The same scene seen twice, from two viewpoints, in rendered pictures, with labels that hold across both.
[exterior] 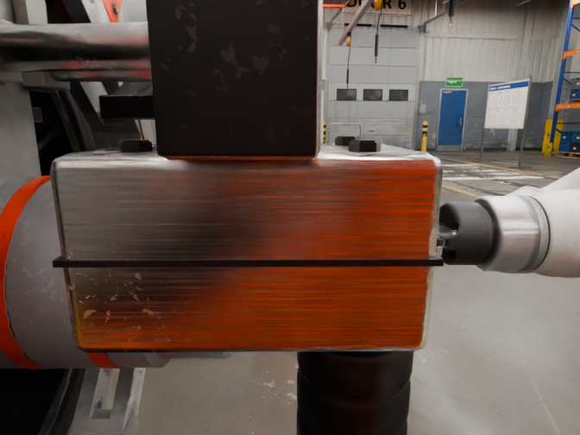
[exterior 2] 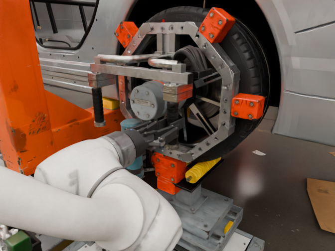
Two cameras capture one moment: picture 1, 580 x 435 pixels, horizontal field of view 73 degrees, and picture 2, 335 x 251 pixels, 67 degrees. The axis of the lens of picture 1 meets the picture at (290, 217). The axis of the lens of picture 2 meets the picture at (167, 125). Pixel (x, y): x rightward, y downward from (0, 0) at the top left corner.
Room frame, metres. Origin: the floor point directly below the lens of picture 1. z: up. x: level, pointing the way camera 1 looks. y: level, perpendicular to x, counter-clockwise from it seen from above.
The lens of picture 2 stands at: (0.87, -0.61, 1.10)
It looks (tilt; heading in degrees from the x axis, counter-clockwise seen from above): 21 degrees down; 126
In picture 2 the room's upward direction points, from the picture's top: straight up
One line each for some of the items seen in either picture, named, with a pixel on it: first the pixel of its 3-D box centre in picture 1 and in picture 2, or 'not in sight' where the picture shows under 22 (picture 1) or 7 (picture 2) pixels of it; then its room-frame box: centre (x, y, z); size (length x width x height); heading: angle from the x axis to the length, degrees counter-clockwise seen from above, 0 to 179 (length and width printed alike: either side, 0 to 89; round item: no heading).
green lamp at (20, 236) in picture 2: not in sight; (19, 244); (0.33, -0.45, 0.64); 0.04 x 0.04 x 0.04; 1
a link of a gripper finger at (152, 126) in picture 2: not in sight; (147, 131); (0.43, -0.11, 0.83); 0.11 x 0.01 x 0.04; 102
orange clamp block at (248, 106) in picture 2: not in sight; (247, 106); (0.59, 0.23, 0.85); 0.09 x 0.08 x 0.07; 1
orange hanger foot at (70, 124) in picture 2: not in sight; (88, 110); (-0.23, 0.18, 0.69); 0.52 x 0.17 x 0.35; 91
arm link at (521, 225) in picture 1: (499, 233); (115, 151); (0.45, -0.25, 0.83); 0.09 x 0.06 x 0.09; 1
